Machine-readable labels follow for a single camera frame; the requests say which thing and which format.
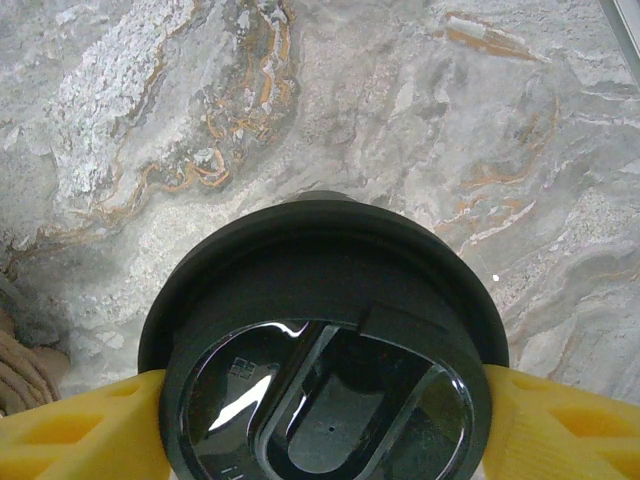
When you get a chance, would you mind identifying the brown pulp cup carrier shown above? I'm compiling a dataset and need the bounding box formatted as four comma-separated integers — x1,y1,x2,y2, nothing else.
0,269,69,419

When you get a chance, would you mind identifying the black plastic cup lid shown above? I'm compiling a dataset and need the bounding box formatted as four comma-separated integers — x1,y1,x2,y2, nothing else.
139,199,512,480

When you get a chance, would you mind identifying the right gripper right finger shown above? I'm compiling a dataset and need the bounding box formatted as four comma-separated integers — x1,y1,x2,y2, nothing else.
479,363,640,480

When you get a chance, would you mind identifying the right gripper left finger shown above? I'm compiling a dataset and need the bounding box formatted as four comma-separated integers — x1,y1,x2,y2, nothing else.
0,370,174,480

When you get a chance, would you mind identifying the black paper coffee cup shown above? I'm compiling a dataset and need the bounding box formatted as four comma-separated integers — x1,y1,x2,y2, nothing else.
292,189,364,207

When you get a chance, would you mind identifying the aluminium table side rail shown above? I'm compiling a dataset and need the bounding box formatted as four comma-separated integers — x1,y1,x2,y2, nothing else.
597,0,640,59

